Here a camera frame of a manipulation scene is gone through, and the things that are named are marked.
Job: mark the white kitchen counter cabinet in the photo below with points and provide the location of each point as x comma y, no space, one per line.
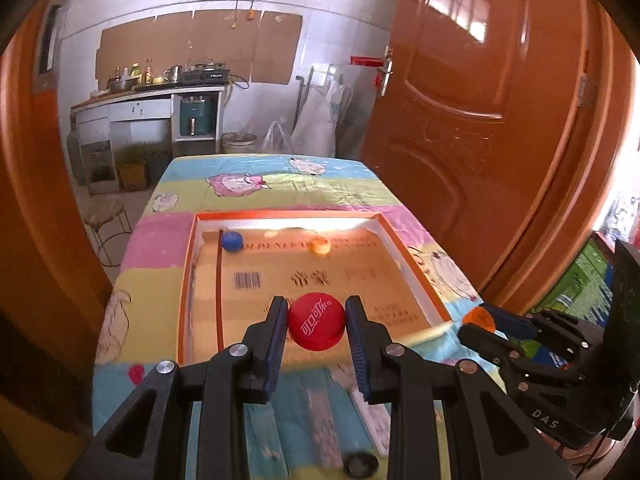
135,110

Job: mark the black bottle cap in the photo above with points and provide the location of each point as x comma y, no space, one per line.
361,465

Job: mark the dark plant crate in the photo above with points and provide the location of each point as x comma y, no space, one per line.
160,165

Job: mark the black gas stove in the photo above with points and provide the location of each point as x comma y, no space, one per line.
207,76

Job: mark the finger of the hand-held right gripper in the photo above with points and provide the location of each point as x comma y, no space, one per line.
515,322
487,342

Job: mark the round metal stool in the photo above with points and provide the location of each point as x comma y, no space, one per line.
105,210

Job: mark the green carton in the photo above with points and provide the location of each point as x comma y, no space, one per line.
580,285

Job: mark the person's right forearm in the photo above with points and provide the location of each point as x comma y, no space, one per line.
622,462

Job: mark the shallow cardboard box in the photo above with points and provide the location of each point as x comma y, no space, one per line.
260,310

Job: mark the metal basin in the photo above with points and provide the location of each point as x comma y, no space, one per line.
124,84

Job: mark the translucent orange bottle cap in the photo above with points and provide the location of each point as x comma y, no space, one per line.
479,317

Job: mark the red wall sticker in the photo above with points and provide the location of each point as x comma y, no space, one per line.
367,60

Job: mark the yellow-orange bottle cap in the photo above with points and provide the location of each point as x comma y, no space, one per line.
320,246

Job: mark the red bottle cap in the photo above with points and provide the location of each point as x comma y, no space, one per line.
315,320

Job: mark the crate of green plants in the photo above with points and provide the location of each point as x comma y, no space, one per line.
133,167

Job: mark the tall sauce bottle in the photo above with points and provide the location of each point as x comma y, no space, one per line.
148,72

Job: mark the blue bottle cap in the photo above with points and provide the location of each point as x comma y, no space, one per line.
232,241

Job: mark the white woven sack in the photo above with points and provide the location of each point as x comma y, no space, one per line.
315,120

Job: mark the plain orange wooden door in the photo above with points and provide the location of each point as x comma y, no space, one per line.
30,210

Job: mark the grey metal pipe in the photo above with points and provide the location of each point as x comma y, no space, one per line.
300,102

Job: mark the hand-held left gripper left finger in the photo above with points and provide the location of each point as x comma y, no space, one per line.
272,350

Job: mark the cartoon printed blanket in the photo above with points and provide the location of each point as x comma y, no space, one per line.
150,245

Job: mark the white bucket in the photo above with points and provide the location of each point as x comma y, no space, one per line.
239,144

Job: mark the cardboard wall sheet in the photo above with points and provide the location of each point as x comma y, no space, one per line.
175,40

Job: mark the teal air fryer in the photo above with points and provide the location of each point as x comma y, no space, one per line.
196,116

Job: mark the clear plastic bag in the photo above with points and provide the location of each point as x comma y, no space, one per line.
275,140

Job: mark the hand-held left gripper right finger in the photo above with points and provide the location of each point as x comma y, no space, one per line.
356,350

